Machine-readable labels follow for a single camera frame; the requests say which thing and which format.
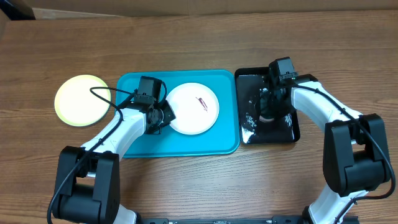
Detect white pink round plate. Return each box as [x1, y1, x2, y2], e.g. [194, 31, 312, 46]
[166, 83, 220, 135]

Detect teal plastic serving tray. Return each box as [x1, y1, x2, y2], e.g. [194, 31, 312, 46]
[116, 70, 240, 158]

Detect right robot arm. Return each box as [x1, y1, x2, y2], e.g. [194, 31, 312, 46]
[259, 73, 396, 223]

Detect yellow-green round plate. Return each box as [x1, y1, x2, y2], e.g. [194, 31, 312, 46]
[54, 75, 111, 127]

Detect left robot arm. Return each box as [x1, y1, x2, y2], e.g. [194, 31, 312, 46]
[47, 101, 175, 223]

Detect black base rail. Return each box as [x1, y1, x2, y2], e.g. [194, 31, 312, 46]
[136, 215, 310, 224]

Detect dark object top-left corner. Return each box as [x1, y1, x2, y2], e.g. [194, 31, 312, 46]
[1, 0, 35, 21]

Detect green scrubbing sponge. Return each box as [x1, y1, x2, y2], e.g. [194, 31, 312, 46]
[259, 116, 274, 123]

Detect black rectangular tray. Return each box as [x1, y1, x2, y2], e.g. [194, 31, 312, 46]
[234, 67, 300, 144]

